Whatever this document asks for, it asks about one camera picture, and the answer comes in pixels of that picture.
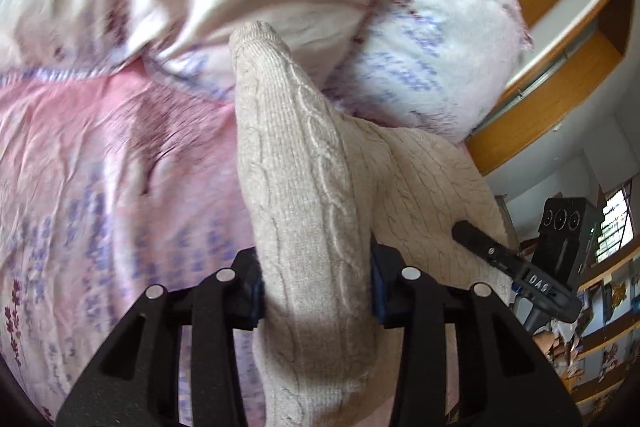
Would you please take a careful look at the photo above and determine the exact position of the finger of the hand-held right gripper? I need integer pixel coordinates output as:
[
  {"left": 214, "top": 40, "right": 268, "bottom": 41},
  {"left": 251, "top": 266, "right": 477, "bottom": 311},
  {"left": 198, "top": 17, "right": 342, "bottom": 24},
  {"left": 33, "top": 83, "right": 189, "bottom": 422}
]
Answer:
[{"left": 451, "top": 220, "right": 583, "bottom": 323}]

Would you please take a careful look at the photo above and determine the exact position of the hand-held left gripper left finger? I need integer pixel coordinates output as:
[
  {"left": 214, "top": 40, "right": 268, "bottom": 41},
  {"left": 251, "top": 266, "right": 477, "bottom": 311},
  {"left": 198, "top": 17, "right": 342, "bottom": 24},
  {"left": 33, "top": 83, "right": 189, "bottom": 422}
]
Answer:
[{"left": 55, "top": 248, "right": 266, "bottom": 427}]

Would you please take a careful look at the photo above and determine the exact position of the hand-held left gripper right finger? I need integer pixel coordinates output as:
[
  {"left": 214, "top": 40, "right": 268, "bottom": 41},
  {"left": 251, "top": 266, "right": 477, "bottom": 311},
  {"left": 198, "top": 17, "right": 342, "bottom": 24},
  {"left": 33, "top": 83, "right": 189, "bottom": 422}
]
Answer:
[{"left": 370, "top": 243, "right": 583, "bottom": 427}]

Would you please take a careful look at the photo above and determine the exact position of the beige cable-knit sweater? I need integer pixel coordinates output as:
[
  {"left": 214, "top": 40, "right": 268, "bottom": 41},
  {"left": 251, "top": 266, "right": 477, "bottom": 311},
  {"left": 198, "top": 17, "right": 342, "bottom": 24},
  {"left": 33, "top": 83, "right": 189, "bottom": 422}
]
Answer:
[{"left": 229, "top": 20, "right": 516, "bottom": 427}]

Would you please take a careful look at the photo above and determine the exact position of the barred window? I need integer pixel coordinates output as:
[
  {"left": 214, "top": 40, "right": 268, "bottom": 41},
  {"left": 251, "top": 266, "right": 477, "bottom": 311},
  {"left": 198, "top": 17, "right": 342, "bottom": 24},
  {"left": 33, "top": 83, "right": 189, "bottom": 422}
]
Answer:
[{"left": 600, "top": 187, "right": 640, "bottom": 265}]

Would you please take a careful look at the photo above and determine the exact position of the cluttered wooden shelf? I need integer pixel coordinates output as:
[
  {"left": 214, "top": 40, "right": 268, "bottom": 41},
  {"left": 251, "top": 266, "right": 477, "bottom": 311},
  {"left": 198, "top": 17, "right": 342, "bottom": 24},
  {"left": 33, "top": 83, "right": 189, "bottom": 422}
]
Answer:
[{"left": 530, "top": 252, "right": 640, "bottom": 408}]

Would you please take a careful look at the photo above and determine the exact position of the wooden framed cabinet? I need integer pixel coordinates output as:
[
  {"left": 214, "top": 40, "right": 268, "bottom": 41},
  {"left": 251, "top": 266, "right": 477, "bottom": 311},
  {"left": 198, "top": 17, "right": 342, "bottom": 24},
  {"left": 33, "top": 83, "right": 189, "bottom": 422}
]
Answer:
[{"left": 465, "top": 0, "right": 640, "bottom": 178}]

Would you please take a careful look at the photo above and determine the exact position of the pink floral bed sheet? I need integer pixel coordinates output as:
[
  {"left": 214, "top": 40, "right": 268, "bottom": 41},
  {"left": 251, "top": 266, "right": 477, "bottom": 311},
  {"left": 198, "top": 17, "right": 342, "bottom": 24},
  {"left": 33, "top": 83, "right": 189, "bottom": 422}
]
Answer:
[{"left": 0, "top": 27, "right": 481, "bottom": 427}]

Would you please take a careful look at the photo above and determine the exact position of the lavender print pillow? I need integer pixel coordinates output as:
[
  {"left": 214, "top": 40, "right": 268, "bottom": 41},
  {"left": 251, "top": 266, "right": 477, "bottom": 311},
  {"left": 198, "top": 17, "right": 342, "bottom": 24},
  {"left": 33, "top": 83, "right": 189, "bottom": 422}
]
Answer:
[{"left": 320, "top": 0, "right": 533, "bottom": 145}]

